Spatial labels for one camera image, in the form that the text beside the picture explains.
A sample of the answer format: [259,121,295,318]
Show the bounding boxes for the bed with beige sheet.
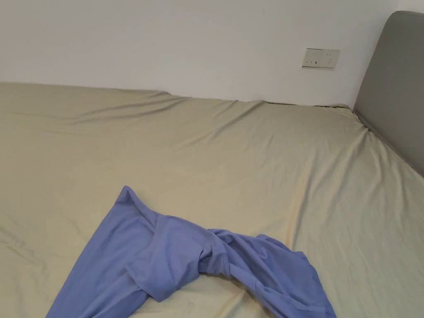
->
[0,82,424,318]

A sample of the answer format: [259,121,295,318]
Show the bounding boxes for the grey padded headboard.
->
[353,10,424,178]

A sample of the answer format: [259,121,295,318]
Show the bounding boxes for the blue garment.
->
[44,185,337,318]

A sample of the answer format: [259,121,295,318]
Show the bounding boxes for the white wall socket plate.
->
[301,48,341,70]

